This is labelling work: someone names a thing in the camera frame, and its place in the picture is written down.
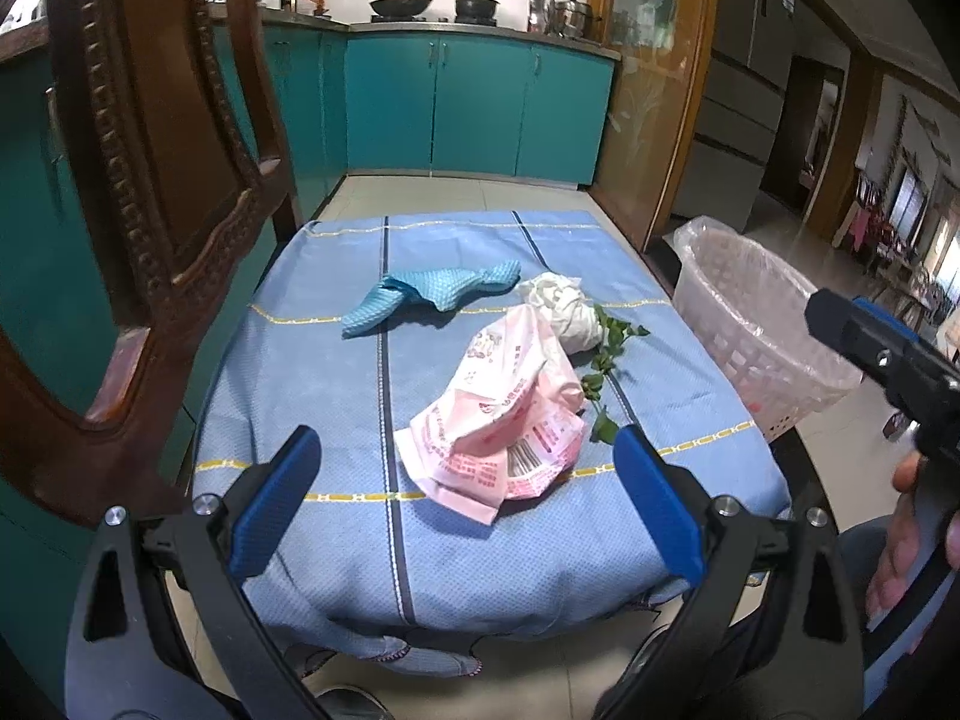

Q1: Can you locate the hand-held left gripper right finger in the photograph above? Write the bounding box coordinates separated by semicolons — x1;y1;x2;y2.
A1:
611;424;865;720

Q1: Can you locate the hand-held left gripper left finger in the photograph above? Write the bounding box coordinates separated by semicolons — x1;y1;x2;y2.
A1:
64;424;323;720

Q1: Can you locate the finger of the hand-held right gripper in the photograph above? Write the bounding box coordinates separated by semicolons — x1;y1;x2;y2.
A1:
851;298;950;362
805;289;908;391

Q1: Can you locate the white plastic waste basket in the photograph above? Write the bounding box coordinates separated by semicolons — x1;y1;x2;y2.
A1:
673;229;863;442

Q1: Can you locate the pink printed plastic bag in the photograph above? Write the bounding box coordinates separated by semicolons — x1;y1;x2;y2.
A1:
395;306;587;527

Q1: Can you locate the person's right hand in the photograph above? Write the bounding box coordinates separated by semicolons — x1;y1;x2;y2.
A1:
865;454;935;622

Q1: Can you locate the pink hanging garment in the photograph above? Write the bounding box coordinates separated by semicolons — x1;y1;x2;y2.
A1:
838;206;875;252

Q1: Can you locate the blue checked tablecloth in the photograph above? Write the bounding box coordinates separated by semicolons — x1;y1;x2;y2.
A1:
191;208;792;680

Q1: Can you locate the green leafy sprig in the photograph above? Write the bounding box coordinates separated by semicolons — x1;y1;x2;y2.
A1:
581;306;652;445

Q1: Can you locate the person's leg in jeans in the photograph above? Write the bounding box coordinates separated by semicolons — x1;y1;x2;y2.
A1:
834;517;897;616

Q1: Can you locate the clear plastic bin liner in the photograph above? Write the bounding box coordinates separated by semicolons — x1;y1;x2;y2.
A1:
671;215;863;406

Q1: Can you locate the white knotted plastic bag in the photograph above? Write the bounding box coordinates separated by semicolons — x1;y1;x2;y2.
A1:
517;272;605;355

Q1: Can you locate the teal cloth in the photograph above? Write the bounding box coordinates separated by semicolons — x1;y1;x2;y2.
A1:
341;259;522;338

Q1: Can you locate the grey refrigerator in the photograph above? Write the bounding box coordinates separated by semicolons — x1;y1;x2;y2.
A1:
671;0;803;237

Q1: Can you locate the wood framed glass door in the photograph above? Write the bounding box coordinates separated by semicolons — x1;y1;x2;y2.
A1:
585;0;725;256

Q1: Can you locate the carved wooden chair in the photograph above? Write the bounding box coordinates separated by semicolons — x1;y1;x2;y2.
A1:
0;0;301;533

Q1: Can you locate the steel stock pot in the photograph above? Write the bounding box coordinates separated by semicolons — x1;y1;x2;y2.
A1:
555;0;602;40

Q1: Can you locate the gas stove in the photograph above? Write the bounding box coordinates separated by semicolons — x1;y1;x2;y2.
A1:
367;13;503;26

